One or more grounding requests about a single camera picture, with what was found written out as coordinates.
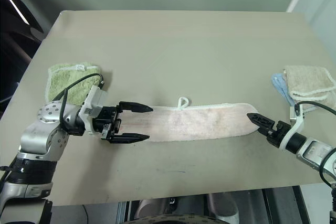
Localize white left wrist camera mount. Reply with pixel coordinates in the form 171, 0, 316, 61
78, 85, 109, 136

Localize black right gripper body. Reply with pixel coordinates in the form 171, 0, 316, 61
265, 120, 291, 148

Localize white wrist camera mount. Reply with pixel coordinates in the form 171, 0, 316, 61
78, 85, 109, 136
279, 104, 307, 152

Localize folded beige towel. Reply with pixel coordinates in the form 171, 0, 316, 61
282, 64, 336, 102

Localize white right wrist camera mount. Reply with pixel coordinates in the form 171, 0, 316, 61
279, 104, 307, 152

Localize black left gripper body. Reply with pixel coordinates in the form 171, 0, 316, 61
91, 105, 124, 140

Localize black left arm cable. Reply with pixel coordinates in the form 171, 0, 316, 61
59, 73, 106, 131

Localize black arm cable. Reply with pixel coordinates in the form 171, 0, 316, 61
59, 73, 106, 131
294, 100, 336, 116

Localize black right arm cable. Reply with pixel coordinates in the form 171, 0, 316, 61
294, 100, 336, 116

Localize dark rounded shape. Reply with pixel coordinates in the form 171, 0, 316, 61
131, 191, 241, 224

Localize folded green towel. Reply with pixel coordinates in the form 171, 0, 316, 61
45, 62, 104, 107

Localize pink fluffy towel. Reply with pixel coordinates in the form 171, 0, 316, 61
119, 97, 260, 143

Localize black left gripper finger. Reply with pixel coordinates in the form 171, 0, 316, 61
104, 133, 151, 145
117, 100, 154, 113

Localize blue cloth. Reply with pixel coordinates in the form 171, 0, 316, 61
270, 71, 317, 112

